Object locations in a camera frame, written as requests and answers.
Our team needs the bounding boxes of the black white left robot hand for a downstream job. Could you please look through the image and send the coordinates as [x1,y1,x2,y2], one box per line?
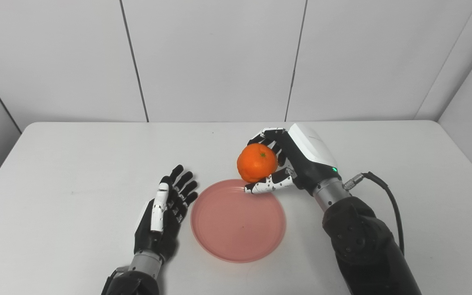
[134,165,199,263]

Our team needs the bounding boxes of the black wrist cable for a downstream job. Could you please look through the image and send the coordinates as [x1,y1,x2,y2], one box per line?
[101,266,129,295]
[343,172,405,256]

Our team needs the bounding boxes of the orange fruit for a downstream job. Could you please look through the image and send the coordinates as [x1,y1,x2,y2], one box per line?
[236,143,278,183]

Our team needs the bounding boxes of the pink round plate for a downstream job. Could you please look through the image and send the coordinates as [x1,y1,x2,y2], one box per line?
[191,179,287,263]

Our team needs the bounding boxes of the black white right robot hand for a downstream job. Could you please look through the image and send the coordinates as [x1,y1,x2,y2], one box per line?
[244,123,342,196]

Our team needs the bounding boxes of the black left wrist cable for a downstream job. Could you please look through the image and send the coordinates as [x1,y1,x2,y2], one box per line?
[101,266,129,295]

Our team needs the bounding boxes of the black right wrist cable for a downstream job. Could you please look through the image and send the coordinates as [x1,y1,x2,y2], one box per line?
[343,172,405,256]

